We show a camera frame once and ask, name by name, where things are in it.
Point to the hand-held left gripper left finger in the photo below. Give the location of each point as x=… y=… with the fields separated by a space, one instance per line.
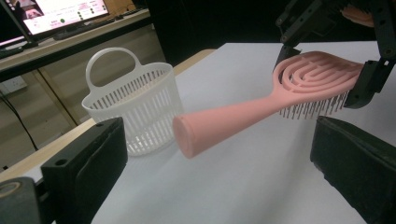
x=87 y=165

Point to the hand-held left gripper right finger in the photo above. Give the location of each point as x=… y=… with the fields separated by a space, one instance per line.
x=358 y=165

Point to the white plastic slotted basket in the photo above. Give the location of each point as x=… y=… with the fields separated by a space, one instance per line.
x=146 y=102

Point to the pink hairbrush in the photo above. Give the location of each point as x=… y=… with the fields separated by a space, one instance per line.
x=224 y=121

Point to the long beige desk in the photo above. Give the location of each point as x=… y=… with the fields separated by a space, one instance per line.
x=46 y=68

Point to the black keyboard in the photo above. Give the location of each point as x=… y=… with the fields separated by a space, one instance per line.
x=84 y=29
x=12 y=51

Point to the monitor with bright screen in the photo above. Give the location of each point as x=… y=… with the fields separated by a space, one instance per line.
x=62 y=12

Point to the brown cardboard box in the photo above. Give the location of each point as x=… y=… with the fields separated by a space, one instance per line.
x=120 y=6

